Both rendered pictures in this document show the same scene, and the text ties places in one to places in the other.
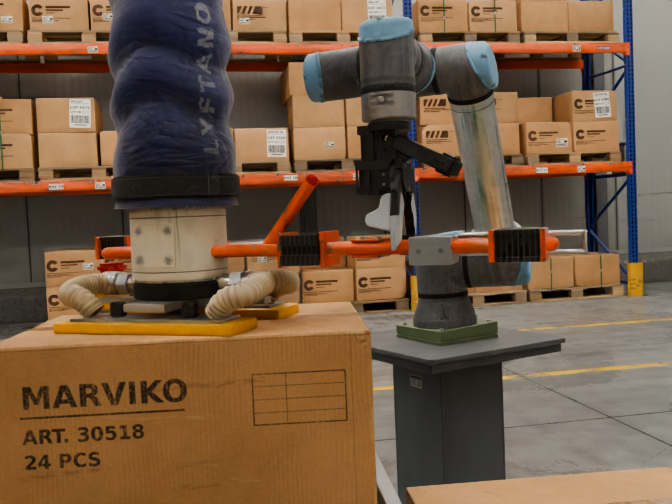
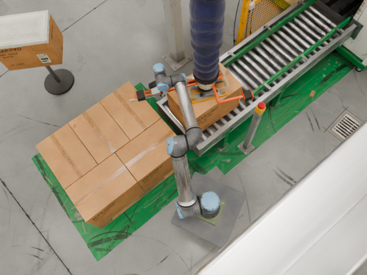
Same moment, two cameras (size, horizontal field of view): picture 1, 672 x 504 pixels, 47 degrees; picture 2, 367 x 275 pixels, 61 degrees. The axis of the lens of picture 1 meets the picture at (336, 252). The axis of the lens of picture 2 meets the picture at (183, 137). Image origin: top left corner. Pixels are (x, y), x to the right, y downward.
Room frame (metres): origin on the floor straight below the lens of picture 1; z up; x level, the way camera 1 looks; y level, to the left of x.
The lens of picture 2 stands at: (2.66, -0.63, 3.48)
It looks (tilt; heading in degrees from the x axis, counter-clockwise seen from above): 67 degrees down; 154
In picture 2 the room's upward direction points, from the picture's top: 8 degrees counter-clockwise
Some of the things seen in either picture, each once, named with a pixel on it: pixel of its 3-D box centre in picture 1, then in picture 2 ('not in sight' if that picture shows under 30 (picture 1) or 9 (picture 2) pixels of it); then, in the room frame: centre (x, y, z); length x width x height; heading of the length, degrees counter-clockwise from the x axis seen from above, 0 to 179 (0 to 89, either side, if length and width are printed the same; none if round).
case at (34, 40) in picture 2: not in sight; (28, 41); (-0.24, -0.92, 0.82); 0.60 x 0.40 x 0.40; 64
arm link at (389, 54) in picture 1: (387, 56); (159, 71); (1.29, -0.10, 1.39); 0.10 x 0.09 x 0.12; 159
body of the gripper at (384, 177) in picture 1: (386, 160); not in sight; (1.29, -0.09, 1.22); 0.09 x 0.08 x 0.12; 70
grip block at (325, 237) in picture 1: (309, 248); not in sight; (1.32, 0.05, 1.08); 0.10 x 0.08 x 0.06; 161
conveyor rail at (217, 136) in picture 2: not in sight; (280, 86); (1.64, 1.12, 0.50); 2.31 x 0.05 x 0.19; 96
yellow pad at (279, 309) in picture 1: (207, 302); (208, 94); (1.49, 0.25, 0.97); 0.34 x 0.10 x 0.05; 71
